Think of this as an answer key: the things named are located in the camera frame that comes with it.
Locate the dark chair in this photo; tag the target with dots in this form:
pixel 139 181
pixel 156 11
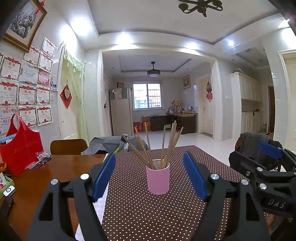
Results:
pixel 238 144

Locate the white door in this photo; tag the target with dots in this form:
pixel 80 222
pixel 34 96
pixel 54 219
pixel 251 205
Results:
pixel 208 120

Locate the window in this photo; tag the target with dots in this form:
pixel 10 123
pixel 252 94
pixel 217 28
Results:
pixel 146 95

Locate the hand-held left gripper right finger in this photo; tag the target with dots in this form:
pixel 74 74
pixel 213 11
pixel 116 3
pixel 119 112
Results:
pixel 194 176

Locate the beige refrigerator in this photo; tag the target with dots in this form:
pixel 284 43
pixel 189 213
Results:
pixel 120 113

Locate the light green curtain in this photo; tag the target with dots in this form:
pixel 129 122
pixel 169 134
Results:
pixel 76 81

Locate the green box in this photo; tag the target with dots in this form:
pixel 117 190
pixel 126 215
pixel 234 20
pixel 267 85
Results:
pixel 7 180

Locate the clear plastic packet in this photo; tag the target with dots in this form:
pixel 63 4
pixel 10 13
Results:
pixel 40 160

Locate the person's right hand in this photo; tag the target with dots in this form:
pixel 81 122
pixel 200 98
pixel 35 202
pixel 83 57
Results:
pixel 269 222

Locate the light grey jacket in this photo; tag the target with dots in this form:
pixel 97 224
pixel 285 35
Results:
pixel 101 144

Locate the clutter on desk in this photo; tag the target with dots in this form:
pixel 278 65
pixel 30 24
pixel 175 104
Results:
pixel 180 107

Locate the bunch of wooden chopsticks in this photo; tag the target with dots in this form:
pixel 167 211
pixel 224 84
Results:
pixel 163 143

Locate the dark metal chandelier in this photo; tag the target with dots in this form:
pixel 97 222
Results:
pixel 201 5

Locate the pink cup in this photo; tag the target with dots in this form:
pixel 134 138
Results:
pixel 158 180

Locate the red diamond wall decoration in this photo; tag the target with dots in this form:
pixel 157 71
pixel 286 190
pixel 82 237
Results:
pixel 66 96

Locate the dark grey jacket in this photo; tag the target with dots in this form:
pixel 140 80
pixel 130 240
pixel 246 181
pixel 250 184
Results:
pixel 252 146

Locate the small framed wall picture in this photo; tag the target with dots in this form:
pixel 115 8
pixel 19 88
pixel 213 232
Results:
pixel 186 81

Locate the brown polka-dot table mat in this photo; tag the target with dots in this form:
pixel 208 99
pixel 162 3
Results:
pixel 138 213

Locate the red door decoration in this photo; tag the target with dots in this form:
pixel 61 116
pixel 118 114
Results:
pixel 209 95

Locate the wall of award certificates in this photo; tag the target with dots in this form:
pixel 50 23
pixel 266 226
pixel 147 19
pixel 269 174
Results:
pixel 27 92

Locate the ceiling fan light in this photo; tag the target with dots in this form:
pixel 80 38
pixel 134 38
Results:
pixel 153 73

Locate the brown wooden chair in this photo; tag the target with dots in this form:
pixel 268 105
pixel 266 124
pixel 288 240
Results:
pixel 68 147

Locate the orange box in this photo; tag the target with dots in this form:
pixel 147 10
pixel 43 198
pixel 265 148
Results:
pixel 146 126

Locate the dark wooden desk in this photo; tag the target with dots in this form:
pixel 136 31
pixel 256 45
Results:
pixel 185 122

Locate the white cabinets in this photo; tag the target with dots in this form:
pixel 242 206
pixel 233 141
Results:
pixel 249 92

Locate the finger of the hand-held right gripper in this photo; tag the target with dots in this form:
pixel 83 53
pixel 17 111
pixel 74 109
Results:
pixel 240 164
pixel 269 149

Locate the small white device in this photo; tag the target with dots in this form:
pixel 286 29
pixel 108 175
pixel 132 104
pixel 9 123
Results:
pixel 9 191

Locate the framed flower picture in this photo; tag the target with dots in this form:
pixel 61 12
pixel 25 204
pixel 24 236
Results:
pixel 23 23

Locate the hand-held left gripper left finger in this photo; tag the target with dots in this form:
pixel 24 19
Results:
pixel 104 176

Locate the red bag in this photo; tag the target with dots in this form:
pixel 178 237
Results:
pixel 25 150

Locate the red box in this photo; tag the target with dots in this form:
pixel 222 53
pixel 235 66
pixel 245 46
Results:
pixel 137 127

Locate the brown door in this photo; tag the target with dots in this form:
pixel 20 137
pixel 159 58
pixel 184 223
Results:
pixel 271 109

